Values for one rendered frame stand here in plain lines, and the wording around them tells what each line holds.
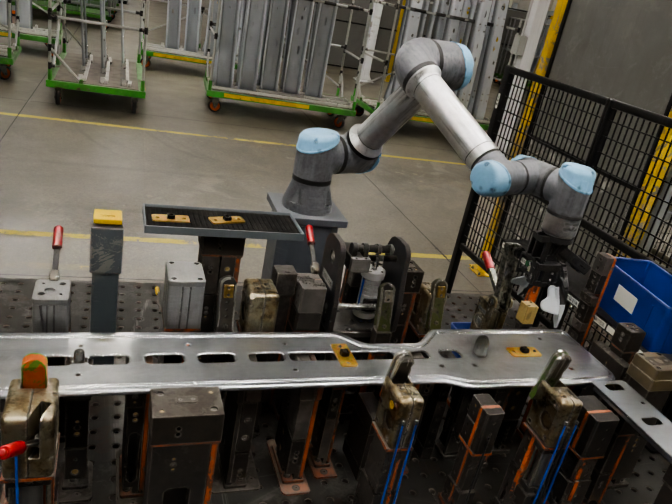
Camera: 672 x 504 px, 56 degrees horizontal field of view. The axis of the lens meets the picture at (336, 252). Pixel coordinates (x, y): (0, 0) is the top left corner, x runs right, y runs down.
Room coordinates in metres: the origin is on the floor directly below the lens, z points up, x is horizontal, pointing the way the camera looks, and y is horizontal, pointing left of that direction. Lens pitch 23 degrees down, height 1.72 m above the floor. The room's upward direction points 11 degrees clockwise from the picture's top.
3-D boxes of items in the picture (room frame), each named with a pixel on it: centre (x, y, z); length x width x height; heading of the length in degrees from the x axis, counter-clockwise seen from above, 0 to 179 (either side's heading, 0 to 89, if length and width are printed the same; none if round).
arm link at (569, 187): (1.33, -0.47, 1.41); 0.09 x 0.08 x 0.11; 42
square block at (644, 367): (1.32, -0.80, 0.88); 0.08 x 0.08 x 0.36; 22
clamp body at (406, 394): (1.02, -0.18, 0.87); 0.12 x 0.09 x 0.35; 22
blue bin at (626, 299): (1.58, -0.86, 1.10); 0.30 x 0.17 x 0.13; 14
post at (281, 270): (1.33, 0.11, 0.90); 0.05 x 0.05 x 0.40; 22
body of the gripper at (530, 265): (1.33, -0.47, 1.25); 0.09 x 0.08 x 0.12; 112
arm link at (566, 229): (1.33, -0.47, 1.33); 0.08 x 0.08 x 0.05
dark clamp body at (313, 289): (1.33, 0.04, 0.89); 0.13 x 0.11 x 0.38; 22
